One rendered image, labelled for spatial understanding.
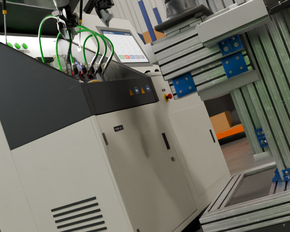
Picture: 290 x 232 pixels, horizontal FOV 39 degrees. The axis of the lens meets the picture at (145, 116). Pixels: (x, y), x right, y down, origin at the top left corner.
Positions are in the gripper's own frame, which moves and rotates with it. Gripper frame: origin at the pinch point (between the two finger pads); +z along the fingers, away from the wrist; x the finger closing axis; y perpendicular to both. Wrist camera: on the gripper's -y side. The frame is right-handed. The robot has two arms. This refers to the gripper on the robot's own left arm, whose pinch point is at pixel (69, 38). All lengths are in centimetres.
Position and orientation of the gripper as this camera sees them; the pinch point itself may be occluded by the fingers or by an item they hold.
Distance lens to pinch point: 221.8
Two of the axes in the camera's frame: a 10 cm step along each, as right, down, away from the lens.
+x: 7.6, -4.9, 4.3
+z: 1.1, 7.4, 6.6
